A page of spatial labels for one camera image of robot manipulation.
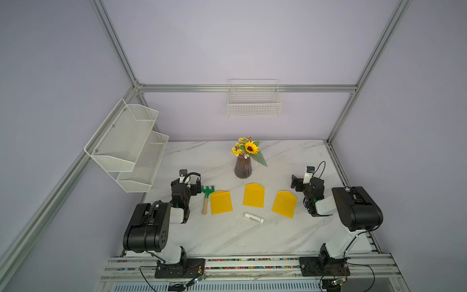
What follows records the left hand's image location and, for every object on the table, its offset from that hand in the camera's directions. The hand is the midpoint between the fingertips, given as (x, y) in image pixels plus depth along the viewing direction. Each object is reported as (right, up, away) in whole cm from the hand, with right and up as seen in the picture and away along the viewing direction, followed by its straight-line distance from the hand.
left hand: (188, 180), depth 95 cm
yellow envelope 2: (+35, -9, +1) cm, 36 cm away
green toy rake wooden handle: (+9, -6, +1) cm, 11 cm away
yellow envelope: (+17, -12, +3) cm, 21 cm away
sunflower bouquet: (+30, +17, -13) cm, 37 cm away
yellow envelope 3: (+51, -12, -2) cm, 52 cm away
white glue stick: (+36, -18, -9) cm, 41 cm away
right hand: (+62, +1, +4) cm, 62 cm away
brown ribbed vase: (+29, +5, +13) cm, 32 cm away
